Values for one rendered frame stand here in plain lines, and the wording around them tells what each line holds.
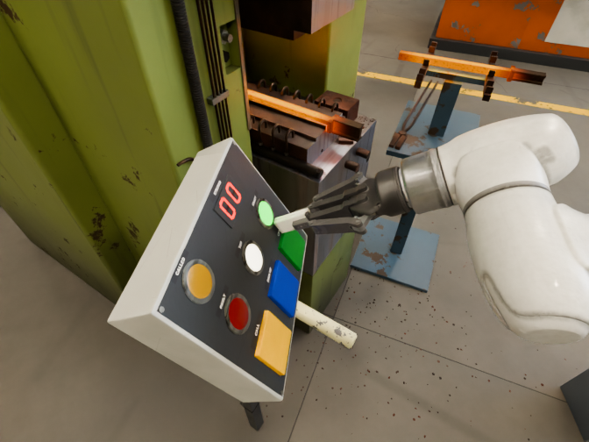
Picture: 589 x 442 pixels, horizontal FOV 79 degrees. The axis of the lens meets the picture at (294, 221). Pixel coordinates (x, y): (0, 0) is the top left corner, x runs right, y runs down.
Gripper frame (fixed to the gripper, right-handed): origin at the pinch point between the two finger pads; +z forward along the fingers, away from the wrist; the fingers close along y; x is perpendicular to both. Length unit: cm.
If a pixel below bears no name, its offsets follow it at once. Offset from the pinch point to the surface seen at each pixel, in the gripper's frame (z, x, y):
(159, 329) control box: 6.1, 13.4, -27.0
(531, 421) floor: -26, -140, 6
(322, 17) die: -11.1, 18.2, 39.6
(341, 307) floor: 40, -102, 46
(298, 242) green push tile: 3.4, -7.0, 1.5
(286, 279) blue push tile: 3.4, -5.2, -8.5
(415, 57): -24, -19, 87
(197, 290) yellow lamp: 3.7, 12.1, -21.4
